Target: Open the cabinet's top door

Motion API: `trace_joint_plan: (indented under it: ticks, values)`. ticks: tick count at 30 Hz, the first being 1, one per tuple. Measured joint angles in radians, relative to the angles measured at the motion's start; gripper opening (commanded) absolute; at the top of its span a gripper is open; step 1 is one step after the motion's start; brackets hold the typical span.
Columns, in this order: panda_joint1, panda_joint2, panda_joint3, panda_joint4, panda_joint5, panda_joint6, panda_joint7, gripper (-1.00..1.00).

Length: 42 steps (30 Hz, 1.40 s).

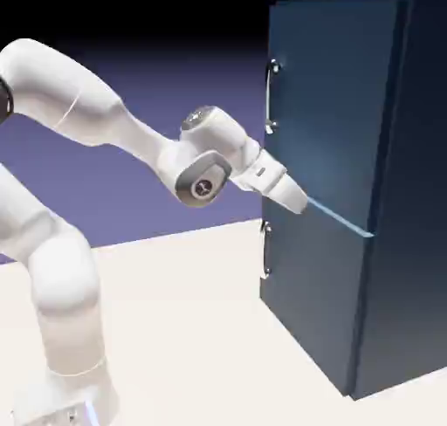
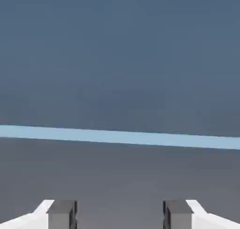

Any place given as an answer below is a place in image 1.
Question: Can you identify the long silver curved handle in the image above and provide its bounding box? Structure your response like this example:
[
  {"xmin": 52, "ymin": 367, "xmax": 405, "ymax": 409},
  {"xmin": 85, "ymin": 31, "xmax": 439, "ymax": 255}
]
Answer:
[{"xmin": 264, "ymin": 58, "xmax": 282, "ymax": 135}]

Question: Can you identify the short silver curved handle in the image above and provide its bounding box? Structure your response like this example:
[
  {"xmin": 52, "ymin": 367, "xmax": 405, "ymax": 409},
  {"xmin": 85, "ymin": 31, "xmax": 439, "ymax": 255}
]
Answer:
[{"xmin": 258, "ymin": 218, "xmax": 273, "ymax": 280}]

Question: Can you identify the tall blue cabinet door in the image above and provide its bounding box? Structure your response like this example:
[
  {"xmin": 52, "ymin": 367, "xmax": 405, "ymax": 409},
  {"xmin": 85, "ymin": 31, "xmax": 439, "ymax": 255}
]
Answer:
[{"xmin": 262, "ymin": 0, "xmax": 409, "ymax": 237}]

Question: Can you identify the dark blue cabinet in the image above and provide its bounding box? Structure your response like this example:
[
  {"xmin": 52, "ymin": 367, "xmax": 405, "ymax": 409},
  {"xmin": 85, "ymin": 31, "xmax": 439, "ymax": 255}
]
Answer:
[{"xmin": 259, "ymin": 0, "xmax": 447, "ymax": 401}]

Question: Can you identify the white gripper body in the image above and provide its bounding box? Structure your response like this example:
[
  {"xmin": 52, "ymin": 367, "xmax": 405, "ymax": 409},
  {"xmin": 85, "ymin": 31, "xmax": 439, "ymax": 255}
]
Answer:
[{"xmin": 262, "ymin": 173, "xmax": 309, "ymax": 216}]

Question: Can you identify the short blue cabinet door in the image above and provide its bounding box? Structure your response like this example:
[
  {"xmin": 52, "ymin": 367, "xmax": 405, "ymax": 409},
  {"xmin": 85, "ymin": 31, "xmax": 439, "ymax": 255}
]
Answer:
[{"xmin": 259, "ymin": 194, "xmax": 375, "ymax": 397}]

